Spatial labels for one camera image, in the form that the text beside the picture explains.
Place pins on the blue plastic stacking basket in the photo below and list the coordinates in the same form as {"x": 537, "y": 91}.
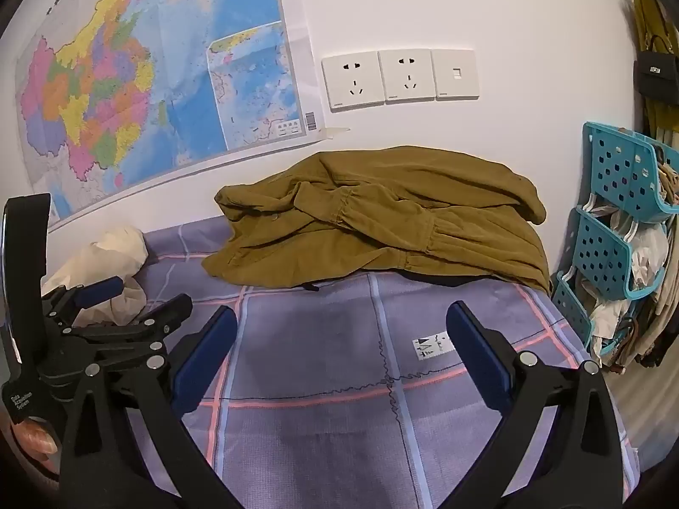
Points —
{"x": 615, "y": 164}
{"x": 599, "y": 254}
{"x": 570, "y": 307}

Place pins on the olive brown garment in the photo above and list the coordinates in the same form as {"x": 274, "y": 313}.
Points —
{"x": 371, "y": 196}

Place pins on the yellow hanging garment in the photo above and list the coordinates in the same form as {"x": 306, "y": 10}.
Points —
{"x": 650, "y": 16}

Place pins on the teal plastic basket rack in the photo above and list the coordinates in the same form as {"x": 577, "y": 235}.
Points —
{"x": 647, "y": 254}

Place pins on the black handbag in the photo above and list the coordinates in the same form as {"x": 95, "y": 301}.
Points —
{"x": 655, "y": 71}

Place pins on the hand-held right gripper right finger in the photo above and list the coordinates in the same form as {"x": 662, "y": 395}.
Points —
{"x": 477, "y": 355}

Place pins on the purple plaid bed sheet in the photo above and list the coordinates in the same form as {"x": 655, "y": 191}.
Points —
{"x": 318, "y": 360}

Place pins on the person's left hand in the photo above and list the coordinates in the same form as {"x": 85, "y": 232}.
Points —
{"x": 33, "y": 437}

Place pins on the colourful wall map poster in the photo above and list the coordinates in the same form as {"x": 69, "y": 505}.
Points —
{"x": 106, "y": 90}

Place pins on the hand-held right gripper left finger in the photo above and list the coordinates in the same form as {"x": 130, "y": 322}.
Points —
{"x": 207, "y": 360}

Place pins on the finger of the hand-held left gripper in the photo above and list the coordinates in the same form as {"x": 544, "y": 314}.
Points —
{"x": 159, "y": 314}
{"x": 101, "y": 291}

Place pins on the white wall socket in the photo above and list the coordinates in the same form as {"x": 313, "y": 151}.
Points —
{"x": 407, "y": 75}
{"x": 353, "y": 80}

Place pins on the cream garment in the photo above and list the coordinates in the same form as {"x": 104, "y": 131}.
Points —
{"x": 116, "y": 246}

